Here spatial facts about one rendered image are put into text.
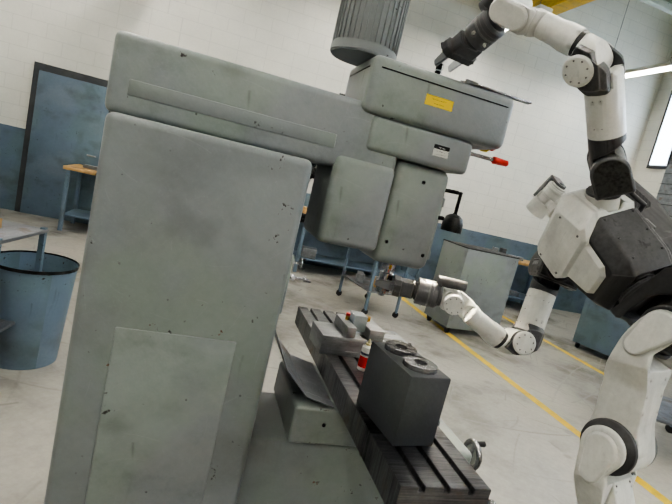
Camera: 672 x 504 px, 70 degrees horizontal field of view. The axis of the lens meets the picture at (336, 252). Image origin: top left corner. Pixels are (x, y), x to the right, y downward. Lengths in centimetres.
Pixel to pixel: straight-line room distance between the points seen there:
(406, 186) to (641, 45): 1023
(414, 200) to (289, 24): 695
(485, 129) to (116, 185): 104
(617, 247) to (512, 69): 834
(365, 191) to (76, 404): 95
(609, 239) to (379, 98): 73
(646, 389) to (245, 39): 744
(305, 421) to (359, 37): 113
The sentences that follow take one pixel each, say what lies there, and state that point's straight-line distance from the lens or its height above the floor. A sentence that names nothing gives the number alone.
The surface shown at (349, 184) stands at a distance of 139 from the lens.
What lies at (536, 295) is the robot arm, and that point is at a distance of 172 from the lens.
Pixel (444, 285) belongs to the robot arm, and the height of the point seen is 128.
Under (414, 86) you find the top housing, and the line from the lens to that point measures 145.
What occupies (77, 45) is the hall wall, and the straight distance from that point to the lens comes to 826.
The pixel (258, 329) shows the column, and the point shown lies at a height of 109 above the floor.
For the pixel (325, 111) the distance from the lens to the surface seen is 138.
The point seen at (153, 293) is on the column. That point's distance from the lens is 128.
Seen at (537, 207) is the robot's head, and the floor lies 159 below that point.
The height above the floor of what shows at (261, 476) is 61.
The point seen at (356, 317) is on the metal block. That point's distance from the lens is 174.
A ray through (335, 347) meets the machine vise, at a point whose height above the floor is 96.
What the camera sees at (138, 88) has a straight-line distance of 135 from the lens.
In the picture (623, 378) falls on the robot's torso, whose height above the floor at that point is 120.
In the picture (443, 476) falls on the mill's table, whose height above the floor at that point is 93.
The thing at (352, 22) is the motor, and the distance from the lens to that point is 148.
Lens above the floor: 153
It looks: 8 degrees down
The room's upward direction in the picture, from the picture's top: 13 degrees clockwise
